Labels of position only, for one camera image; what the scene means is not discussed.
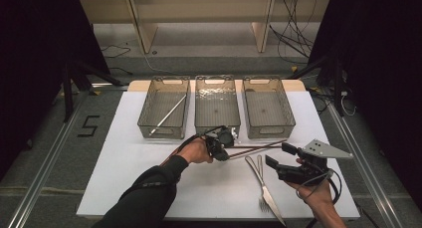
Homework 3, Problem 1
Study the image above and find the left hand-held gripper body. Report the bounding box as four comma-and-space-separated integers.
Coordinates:
203, 125, 241, 157

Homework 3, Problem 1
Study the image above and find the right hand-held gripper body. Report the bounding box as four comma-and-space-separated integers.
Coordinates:
274, 138, 354, 186

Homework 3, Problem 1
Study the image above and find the brown wooden chopstick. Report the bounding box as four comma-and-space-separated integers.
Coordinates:
232, 143, 283, 150
228, 138, 289, 158

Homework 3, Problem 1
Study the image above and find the smoky clear plastic bin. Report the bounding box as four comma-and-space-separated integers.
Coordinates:
194, 75, 242, 140
242, 76, 297, 139
136, 76, 191, 140

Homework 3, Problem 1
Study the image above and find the metal fork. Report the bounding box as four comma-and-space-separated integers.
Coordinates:
257, 154, 272, 213

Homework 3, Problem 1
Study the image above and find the person's left hand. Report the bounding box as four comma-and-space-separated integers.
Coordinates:
177, 136, 214, 165

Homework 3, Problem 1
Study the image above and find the person's right hand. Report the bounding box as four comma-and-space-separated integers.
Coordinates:
287, 157, 336, 219

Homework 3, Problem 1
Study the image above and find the white table sheet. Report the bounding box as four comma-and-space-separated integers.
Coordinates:
76, 90, 361, 221

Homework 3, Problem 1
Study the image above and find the black metal stand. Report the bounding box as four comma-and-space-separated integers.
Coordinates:
61, 55, 123, 122
288, 52, 346, 117

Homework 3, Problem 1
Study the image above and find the dark curtain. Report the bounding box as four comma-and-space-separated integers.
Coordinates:
0, 0, 111, 182
308, 0, 422, 202

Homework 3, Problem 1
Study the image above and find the light wooden bench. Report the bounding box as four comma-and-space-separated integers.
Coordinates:
79, 0, 332, 55

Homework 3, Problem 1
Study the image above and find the right hand-held gripper black cable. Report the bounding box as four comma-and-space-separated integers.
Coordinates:
295, 167, 342, 206

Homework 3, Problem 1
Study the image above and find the aluminium floor rail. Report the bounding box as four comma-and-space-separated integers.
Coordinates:
326, 102, 404, 228
6, 88, 95, 228

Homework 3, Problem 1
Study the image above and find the white cable with plug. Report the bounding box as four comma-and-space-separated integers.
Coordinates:
339, 90, 358, 117

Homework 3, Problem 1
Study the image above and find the thin white floor cable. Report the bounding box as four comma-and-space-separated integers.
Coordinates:
138, 38, 175, 76

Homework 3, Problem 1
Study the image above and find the bundle of black cables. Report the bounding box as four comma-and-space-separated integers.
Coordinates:
268, 0, 320, 66

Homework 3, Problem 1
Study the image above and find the thin black floor cable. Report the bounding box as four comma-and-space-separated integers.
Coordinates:
101, 43, 133, 77

